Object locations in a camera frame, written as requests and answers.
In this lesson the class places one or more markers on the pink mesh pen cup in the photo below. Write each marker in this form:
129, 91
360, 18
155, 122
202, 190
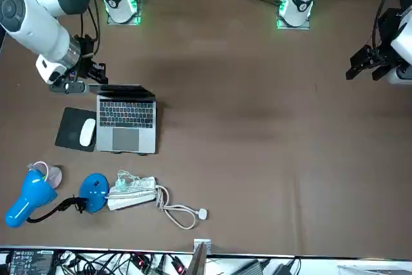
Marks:
55, 175

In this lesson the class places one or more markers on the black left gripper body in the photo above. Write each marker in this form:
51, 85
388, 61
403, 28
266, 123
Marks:
387, 30

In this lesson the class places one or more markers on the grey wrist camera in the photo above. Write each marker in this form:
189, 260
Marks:
67, 87

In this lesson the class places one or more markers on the white power strip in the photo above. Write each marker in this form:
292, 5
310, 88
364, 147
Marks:
135, 196

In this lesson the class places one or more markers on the black dongle with red light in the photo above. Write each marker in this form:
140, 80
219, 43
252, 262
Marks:
140, 261
179, 267

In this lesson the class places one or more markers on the white side bench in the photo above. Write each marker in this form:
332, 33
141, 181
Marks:
318, 267

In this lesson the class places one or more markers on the black labelled power adapter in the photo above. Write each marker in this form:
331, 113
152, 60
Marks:
29, 262

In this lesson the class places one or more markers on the aluminium frame post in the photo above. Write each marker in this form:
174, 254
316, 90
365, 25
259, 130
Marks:
201, 255

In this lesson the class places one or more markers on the grey laptop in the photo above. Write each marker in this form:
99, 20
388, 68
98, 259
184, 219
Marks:
128, 133

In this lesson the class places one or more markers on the white computer mouse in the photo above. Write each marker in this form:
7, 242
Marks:
87, 132

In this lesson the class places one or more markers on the black mouse pad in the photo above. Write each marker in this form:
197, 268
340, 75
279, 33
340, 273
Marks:
69, 127

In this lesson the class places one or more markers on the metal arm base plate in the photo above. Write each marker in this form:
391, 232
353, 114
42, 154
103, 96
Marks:
141, 4
293, 27

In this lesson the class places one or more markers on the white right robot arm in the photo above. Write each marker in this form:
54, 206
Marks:
32, 30

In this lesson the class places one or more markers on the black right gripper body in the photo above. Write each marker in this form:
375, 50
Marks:
86, 51

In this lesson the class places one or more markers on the grey power adapter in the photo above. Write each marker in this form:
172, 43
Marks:
252, 267

